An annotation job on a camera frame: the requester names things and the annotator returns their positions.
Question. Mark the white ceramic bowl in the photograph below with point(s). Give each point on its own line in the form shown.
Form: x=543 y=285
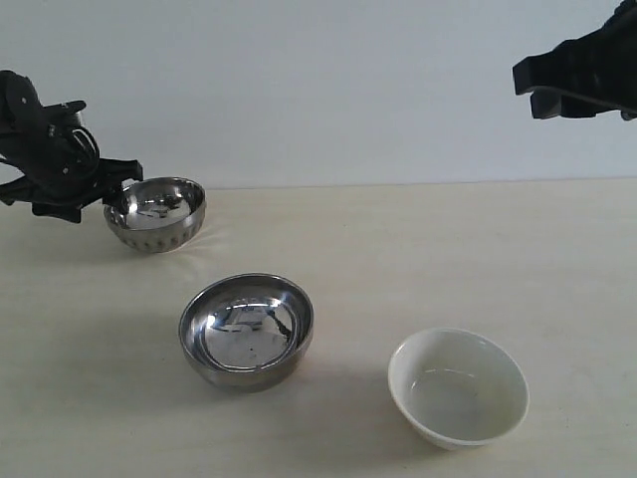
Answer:
x=457 y=389

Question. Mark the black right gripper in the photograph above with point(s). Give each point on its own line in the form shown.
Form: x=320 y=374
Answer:
x=601 y=68

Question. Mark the plain steel bowl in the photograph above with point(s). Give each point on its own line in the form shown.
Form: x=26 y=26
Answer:
x=247 y=332

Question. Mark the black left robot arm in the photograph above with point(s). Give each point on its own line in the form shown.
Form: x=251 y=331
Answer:
x=15 y=87

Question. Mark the ribbed steel bowl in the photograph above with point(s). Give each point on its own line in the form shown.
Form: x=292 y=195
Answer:
x=157 y=215

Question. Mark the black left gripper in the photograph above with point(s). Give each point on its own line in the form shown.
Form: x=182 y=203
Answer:
x=59 y=160

